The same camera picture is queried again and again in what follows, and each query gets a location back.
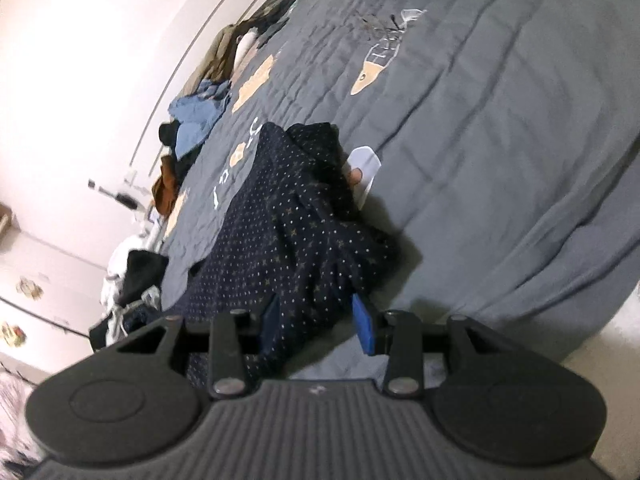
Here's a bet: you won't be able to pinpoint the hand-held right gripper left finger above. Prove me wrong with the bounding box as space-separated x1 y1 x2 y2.
114 292 282 400

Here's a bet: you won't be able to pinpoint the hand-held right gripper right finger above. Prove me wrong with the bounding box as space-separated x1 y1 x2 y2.
351 293 523 401

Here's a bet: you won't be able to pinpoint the navy dotted orange-lined top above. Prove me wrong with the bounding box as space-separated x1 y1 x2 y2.
162 121 401 391

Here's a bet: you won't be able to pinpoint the black knit sweater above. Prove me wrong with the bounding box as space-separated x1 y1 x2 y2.
117 249 170 306

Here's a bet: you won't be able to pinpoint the light grey garment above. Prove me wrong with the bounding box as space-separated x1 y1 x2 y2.
107 300 151 346

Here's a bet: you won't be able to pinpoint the white garment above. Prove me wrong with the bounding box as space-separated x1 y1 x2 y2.
100 232 166 321

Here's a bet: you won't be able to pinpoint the black fleece garment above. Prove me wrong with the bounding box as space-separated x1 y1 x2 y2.
89 317 121 351

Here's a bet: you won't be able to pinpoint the rust brown garment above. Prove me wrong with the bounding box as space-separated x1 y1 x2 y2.
151 155 181 216

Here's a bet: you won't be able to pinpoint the black hairbrush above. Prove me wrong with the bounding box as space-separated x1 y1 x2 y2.
97 186 138 210

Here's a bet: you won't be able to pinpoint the white wardrobe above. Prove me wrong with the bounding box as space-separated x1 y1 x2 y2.
0 230 166 386

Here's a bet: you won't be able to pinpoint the black crumpled garment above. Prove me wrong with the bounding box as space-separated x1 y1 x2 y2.
159 121 201 181

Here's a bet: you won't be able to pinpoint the blue denim shirt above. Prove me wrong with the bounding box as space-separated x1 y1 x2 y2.
167 80 233 158

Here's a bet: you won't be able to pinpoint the grey-blue printed quilt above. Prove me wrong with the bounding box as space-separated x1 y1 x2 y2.
145 0 640 386

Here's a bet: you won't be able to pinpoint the bunch of pink hangers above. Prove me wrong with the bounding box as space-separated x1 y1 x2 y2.
0 375 43 466

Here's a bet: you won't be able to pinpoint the khaki garment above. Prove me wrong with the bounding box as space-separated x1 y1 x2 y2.
182 22 251 98

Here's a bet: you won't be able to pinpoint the dark grey pants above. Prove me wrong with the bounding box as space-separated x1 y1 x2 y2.
250 0 311 46

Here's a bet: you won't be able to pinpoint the white headboard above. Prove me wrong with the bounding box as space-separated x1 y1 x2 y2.
127 0 301 171

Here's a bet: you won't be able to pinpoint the grey mouse wall sticker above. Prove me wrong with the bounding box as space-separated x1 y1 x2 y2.
16 276 41 301

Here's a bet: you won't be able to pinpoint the yellow mouse wall sticker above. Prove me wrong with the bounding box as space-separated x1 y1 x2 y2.
0 321 26 347

